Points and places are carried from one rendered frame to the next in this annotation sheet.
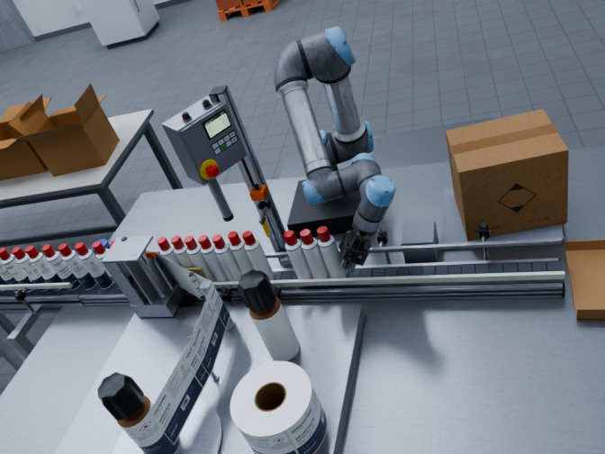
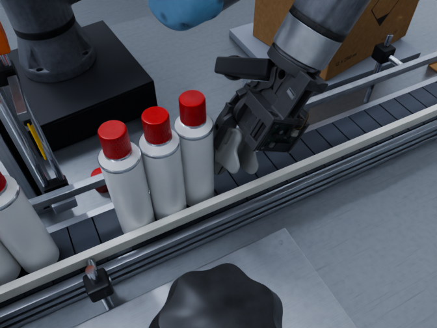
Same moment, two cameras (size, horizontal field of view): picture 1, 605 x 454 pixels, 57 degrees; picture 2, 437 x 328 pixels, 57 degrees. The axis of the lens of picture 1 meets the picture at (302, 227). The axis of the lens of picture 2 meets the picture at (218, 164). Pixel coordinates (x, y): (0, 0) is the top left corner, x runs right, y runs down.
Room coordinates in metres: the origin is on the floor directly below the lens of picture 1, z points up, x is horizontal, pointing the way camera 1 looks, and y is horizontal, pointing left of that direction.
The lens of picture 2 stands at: (1.02, 0.23, 1.40)
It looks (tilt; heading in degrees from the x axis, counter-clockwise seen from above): 49 degrees down; 307
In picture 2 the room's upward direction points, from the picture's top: straight up
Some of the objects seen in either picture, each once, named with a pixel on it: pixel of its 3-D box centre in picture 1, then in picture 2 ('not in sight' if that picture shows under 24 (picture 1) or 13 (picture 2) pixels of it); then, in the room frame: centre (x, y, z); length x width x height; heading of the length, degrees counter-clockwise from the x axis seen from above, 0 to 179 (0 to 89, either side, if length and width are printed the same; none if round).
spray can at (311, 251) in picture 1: (314, 257); (164, 170); (1.29, 0.00, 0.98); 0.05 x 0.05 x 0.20
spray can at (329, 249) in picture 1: (330, 254); (195, 153); (1.28, -0.05, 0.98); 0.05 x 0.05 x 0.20
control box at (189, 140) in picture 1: (206, 140); not in sight; (1.48, 0.17, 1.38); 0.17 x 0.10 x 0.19; 119
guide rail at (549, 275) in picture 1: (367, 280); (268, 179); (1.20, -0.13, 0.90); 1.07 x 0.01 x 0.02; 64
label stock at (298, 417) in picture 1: (279, 413); not in sight; (0.83, 0.21, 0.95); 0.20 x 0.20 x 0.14
